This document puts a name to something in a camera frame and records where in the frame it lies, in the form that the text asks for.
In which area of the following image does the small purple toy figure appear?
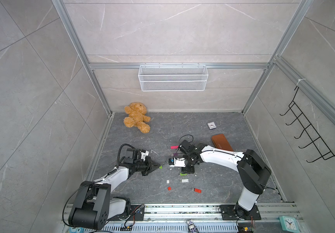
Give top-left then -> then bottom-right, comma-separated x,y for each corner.
187,220 -> 199,233

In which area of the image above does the teal alarm clock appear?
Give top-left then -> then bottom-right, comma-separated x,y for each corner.
279,216 -> 300,233

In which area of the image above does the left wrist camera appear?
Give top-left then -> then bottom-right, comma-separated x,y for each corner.
140,150 -> 149,161

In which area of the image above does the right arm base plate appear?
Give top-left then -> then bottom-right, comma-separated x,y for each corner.
219,204 -> 261,220

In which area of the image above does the white wire mesh basket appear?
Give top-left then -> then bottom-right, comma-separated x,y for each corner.
138,65 -> 209,92

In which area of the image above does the brown teddy bear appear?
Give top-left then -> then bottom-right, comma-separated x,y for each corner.
123,102 -> 151,134

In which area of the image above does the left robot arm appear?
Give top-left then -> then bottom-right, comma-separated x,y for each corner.
62,143 -> 161,231

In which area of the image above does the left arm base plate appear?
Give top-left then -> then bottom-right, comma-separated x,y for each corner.
110,204 -> 145,221

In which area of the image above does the red usb drive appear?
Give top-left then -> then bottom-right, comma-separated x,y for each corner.
193,188 -> 202,193

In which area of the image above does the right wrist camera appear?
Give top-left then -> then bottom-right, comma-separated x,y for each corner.
168,158 -> 186,168

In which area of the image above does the black wire hook rack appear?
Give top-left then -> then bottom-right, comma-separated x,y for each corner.
279,87 -> 335,163

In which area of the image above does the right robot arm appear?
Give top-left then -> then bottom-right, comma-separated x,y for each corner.
168,140 -> 271,217

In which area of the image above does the small square pink-white packet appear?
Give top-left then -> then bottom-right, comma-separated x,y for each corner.
207,122 -> 217,130

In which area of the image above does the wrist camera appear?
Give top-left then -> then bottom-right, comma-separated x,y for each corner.
168,158 -> 186,168
140,150 -> 149,161

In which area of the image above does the brown leather wallet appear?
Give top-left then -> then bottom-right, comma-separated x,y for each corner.
211,134 -> 234,151

